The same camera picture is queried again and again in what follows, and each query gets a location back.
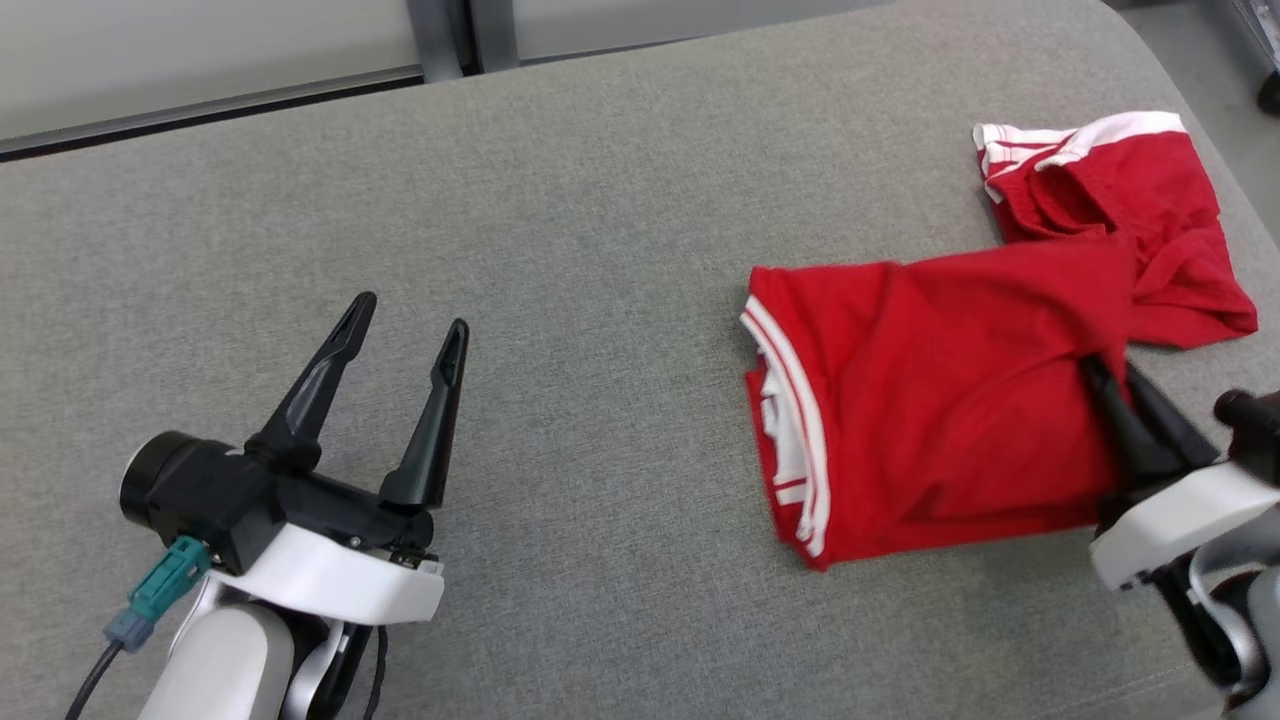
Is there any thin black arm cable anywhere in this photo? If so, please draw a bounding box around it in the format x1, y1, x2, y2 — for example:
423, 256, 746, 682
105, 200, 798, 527
1150, 560, 1241, 691
325, 620, 390, 720

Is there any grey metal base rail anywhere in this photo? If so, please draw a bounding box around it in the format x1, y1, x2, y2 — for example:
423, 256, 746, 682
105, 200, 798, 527
0, 65, 426, 161

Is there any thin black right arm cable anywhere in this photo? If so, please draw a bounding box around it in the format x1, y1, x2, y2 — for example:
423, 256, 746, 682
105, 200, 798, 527
1150, 560, 1241, 691

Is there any grey metal partition post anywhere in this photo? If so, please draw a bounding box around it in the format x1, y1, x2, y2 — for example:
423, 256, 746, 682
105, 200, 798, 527
405, 0, 518, 84

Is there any grey metal bracket frame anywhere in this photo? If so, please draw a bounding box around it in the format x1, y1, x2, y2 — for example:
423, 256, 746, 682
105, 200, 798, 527
1228, 0, 1280, 114

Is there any red basketball jersey white trim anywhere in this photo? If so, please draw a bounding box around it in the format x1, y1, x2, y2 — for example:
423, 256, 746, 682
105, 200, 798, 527
740, 235, 1146, 573

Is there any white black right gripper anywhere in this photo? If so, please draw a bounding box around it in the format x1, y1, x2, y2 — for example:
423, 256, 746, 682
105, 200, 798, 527
1080, 355, 1280, 592

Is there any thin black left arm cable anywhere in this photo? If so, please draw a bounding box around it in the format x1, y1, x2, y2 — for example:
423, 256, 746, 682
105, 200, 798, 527
325, 620, 390, 720

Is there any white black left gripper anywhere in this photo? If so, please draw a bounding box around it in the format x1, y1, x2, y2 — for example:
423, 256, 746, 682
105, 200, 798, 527
210, 291, 470, 627

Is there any black cable with teal plug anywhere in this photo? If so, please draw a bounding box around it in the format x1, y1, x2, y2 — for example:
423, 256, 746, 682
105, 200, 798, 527
65, 535, 213, 720

